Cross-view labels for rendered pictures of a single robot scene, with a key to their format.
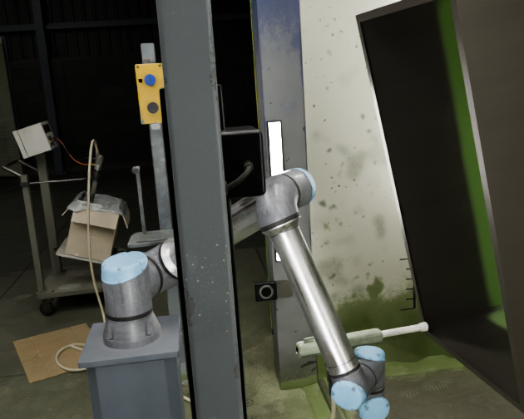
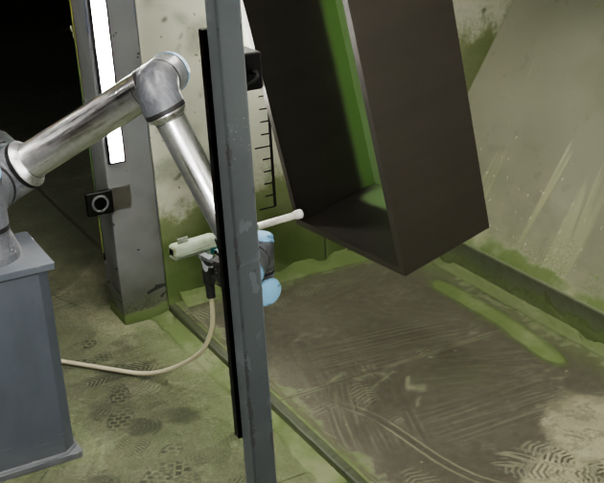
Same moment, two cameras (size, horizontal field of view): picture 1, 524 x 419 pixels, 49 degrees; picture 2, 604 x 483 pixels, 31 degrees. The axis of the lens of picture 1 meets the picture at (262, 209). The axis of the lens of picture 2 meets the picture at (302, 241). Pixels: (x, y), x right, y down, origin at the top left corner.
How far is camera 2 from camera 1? 1.41 m
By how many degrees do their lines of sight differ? 21
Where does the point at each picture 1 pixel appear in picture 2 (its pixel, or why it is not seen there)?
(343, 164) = (182, 35)
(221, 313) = (245, 157)
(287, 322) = (127, 240)
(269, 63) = not seen: outside the picture
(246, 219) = (118, 111)
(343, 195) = not seen: hidden behind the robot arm
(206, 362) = (238, 186)
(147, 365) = (20, 283)
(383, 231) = not seen: hidden behind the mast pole
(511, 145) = (378, 21)
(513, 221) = (383, 92)
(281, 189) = (165, 77)
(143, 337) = (8, 254)
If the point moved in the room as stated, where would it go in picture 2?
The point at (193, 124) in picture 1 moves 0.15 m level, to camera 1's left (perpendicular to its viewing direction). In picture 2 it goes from (231, 52) to (147, 63)
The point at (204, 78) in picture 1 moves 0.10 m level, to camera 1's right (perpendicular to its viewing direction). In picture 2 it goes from (237, 27) to (290, 20)
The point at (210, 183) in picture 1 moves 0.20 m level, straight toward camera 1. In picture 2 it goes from (240, 83) to (290, 106)
